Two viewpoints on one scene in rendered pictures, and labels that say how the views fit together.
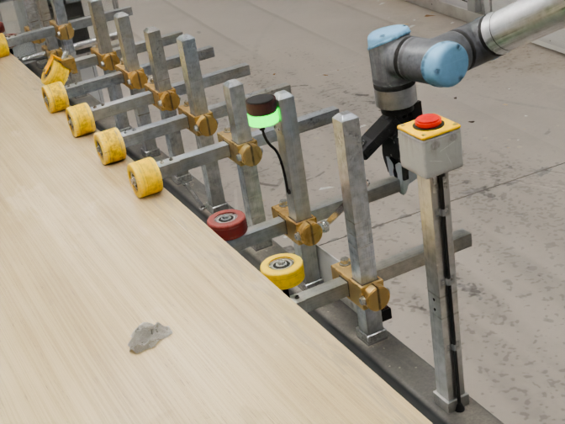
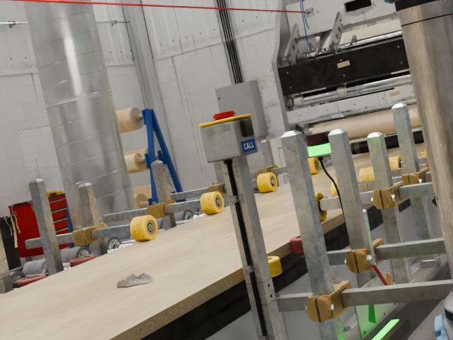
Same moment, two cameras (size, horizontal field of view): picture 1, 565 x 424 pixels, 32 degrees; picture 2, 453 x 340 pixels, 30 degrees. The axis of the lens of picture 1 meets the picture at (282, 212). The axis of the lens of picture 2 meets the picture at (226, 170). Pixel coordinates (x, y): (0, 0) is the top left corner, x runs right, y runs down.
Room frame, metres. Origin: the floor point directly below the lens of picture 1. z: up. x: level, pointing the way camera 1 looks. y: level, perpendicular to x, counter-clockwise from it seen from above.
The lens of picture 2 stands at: (0.47, -1.41, 1.21)
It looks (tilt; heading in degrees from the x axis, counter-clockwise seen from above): 3 degrees down; 53
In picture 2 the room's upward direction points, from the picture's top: 12 degrees counter-clockwise
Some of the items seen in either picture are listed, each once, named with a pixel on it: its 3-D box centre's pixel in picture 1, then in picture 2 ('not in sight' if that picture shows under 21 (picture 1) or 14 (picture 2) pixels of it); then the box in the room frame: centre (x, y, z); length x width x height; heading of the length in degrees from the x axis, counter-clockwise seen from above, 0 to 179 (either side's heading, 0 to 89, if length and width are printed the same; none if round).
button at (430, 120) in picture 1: (428, 123); (224, 117); (1.38, -0.24, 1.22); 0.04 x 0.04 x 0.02
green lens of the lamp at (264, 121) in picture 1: (262, 116); (321, 149); (1.83, 0.01, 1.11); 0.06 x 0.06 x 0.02
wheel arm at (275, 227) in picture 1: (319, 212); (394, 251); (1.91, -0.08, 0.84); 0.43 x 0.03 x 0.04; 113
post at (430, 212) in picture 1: (443, 292); (258, 282); (1.38, -0.24, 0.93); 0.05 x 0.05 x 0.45; 23
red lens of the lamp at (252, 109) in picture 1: (261, 104); (319, 138); (1.83, 0.01, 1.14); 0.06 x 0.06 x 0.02
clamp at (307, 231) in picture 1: (295, 224); (365, 256); (1.87, -0.02, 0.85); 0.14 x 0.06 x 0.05; 23
